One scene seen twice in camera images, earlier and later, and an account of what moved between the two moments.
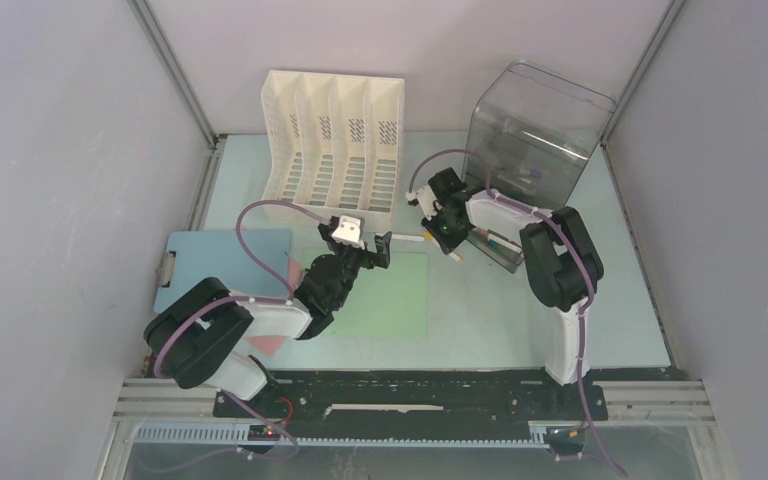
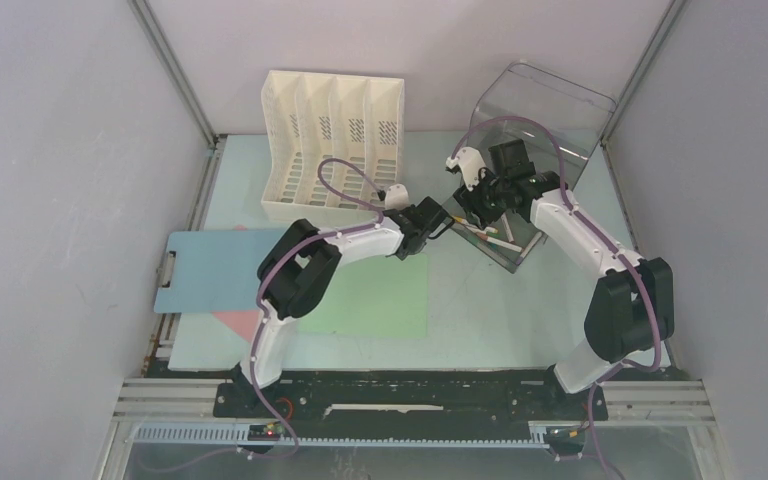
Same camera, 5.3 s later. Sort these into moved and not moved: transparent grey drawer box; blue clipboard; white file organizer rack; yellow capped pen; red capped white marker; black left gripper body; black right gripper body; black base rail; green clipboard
Moved: black right gripper body; black left gripper body; yellow capped pen
Not moved: transparent grey drawer box; green clipboard; white file organizer rack; red capped white marker; blue clipboard; black base rail
